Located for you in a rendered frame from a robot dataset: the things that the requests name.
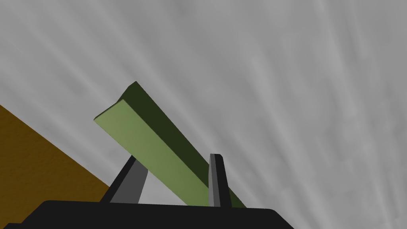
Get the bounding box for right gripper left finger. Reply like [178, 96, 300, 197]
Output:
[100, 155, 149, 204]

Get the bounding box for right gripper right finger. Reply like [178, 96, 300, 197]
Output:
[208, 153, 233, 208]

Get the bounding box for green rectangular block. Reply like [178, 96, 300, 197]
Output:
[93, 81, 247, 209]

